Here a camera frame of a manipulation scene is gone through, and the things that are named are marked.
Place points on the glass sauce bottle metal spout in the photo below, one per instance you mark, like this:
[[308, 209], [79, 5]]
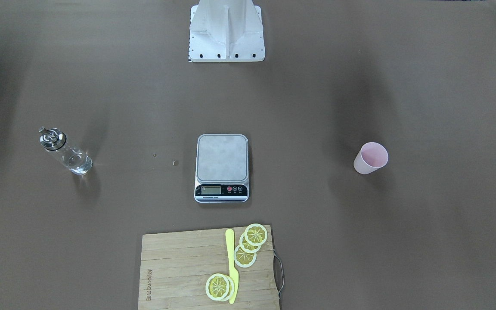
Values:
[[56, 143]]

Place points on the digital kitchen scale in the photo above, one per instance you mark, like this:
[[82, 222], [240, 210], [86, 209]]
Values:
[[222, 169]]

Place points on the bamboo cutting board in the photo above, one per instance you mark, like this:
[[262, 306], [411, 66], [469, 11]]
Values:
[[174, 267]]

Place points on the lemon slice behind front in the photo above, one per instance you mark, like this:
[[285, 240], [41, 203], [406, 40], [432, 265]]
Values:
[[231, 291]]

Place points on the yellow plastic knife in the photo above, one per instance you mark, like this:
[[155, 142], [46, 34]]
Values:
[[233, 273]]

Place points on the pink plastic cup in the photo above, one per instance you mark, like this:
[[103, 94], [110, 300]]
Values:
[[371, 157]]

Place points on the lemon slice middle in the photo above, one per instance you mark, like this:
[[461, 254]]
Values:
[[247, 247]]

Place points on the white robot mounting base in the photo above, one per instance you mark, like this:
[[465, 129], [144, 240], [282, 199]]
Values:
[[226, 31]]

